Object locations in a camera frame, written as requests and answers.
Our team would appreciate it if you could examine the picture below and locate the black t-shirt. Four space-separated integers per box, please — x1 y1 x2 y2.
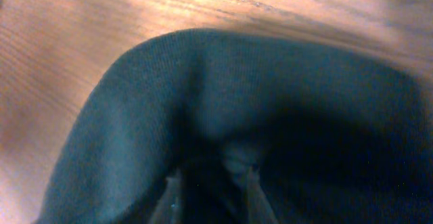
38 29 432 223

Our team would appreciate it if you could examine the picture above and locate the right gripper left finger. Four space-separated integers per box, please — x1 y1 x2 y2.
148 173 184 224

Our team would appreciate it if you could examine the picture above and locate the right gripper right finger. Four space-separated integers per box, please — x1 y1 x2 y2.
246 167 279 224

